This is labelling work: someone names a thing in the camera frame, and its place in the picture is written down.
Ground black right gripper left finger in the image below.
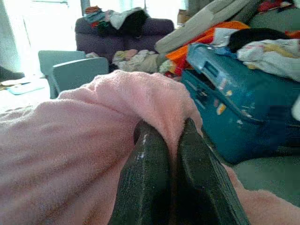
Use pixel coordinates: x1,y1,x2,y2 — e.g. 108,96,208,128
108,119,173,225

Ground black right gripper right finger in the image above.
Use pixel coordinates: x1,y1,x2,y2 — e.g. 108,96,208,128
175,117,251,225

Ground pink fluffy pillow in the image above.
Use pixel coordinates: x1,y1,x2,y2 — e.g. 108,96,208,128
0,69,300,225

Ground purple sofa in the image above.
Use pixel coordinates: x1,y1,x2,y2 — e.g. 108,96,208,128
75,16,175,64

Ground black cloth on sofa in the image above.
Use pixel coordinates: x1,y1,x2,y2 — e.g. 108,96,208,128
119,9,150,38

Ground white cloth on sofa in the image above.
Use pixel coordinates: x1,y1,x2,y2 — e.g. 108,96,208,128
104,7,150,30

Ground blue plastic bin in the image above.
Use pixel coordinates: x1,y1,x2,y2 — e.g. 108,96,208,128
180,43,300,165

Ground pile of light clothes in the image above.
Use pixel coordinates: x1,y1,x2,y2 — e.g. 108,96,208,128
112,49,175,74

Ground grey-blue chair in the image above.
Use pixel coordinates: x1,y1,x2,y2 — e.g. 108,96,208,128
38,50,110,99

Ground orange blanket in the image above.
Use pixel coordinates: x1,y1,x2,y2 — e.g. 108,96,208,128
165,21,250,76

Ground white patterned cloth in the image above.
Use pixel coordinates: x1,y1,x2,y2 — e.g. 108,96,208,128
236,38,300,83

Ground light blue floor mat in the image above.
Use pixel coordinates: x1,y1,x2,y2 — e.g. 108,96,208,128
6,82,46,96

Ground black garment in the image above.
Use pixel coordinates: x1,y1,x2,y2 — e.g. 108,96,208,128
227,27,290,53

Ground beige cushion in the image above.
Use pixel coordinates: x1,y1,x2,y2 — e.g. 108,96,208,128
155,0,261,55

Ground cardboard box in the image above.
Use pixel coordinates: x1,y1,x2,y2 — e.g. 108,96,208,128
177,8,189,24

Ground red patterned cloth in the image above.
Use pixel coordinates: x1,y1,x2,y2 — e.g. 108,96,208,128
256,0,300,14

